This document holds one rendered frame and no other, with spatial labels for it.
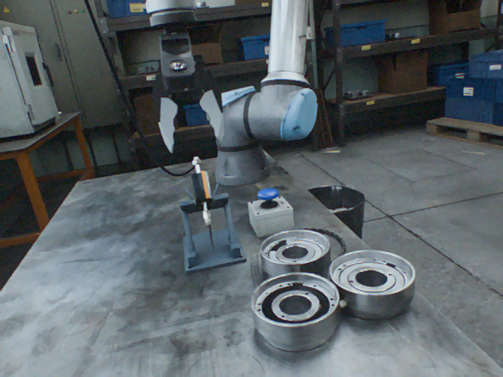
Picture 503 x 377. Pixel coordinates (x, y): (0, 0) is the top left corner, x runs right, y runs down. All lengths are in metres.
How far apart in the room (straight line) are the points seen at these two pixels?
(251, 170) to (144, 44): 3.57
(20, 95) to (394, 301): 2.40
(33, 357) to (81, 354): 0.06
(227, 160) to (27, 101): 1.80
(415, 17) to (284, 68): 4.44
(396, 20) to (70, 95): 3.65
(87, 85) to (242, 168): 3.40
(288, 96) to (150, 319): 0.57
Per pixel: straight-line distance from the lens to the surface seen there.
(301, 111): 0.90
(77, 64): 4.29
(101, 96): 4.27
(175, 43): 0.63
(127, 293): 0.64
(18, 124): 2.67
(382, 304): 0.50
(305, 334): 0.46
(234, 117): 0.97
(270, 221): 0.71
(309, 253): 0.60
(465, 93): 4.62
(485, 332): 1.83
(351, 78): 4.94
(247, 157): 1.00
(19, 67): 2.64
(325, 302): 0.50
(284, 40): 0.96
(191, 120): 4.02
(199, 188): 0.66
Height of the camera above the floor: 1.13
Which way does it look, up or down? 20 degrees down
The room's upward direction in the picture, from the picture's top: 7 degrees counter-clockwise
